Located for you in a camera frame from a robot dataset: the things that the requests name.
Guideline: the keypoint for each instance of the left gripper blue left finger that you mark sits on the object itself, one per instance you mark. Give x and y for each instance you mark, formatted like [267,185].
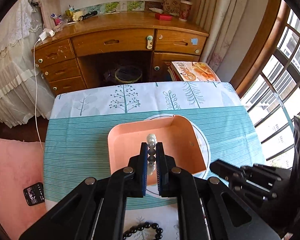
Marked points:
[142,169]

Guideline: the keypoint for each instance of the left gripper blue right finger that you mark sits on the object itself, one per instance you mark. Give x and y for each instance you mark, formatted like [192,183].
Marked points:
[162,171]

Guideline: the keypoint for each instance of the wicker basket under desk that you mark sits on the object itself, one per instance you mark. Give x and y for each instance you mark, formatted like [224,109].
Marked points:
[128,74]

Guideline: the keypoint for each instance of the pastry magazine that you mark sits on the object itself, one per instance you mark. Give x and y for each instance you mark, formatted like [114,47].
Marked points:
[191,71]

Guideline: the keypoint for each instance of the black phone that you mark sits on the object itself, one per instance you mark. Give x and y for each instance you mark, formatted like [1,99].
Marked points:
[34,194]

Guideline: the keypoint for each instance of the pink blanket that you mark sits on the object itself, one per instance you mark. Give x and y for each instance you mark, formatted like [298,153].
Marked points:
[21,165]

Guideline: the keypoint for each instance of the wooden desk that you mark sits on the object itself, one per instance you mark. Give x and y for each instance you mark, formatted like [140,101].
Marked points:
[86,54]

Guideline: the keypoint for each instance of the lace covered piano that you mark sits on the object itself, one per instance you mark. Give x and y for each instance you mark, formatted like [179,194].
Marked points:
[23,92]

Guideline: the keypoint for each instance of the red box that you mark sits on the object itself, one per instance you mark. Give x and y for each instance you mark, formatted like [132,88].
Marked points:
[163,17]

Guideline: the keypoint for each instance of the black flashlight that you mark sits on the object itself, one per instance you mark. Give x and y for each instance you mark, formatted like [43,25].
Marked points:
[88,15]

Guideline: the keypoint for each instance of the red paper cup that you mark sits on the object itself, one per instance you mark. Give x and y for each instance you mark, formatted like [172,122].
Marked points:
[185,8]

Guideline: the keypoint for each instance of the floral curtain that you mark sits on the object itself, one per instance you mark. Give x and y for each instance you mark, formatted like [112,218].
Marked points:
[220,18]

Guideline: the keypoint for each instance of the window frame with grille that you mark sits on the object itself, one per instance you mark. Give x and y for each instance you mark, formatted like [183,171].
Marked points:
[268,82]

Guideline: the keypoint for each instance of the white charger with cable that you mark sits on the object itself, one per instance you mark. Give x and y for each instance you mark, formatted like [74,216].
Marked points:
[44,35]

